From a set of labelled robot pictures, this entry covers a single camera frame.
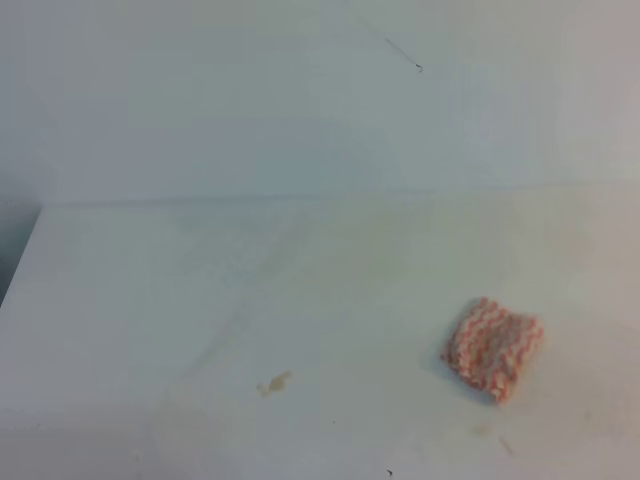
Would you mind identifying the small coffee stain splatter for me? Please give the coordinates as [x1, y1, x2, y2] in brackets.
[256, 370, 293, 398]

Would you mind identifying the pink white striped rag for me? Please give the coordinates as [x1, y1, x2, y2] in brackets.
[441, 297, 545, 404]

